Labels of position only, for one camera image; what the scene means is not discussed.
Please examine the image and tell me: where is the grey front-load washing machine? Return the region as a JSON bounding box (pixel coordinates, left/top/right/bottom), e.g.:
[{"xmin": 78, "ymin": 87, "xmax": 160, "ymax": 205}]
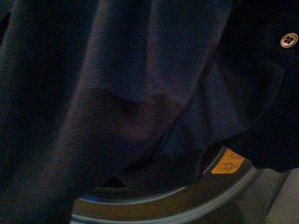
[{"xmin": 71, "ymin": 147, "xmax": 289, "ymax": 224}]

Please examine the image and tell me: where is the dark navy polo shirt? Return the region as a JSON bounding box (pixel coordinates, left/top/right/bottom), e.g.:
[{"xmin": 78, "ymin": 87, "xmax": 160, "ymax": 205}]
[{"xmin": 0, "ymin": 0, "xmax": 299, "ymax": 224}]

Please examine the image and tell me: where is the beige cabinet beside washer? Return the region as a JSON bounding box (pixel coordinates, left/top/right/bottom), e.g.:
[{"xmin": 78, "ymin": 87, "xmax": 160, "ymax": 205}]
[{"xmin": 265, "ymin": 168, "xmax": 299, "ymax": 224}]

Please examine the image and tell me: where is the orange warning sticker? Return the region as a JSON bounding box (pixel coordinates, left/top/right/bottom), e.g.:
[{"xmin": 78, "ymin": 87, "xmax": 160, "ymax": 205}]
[{"xmin": 211, "ymin": 148, "xmax": 245, "ymax": 174}]

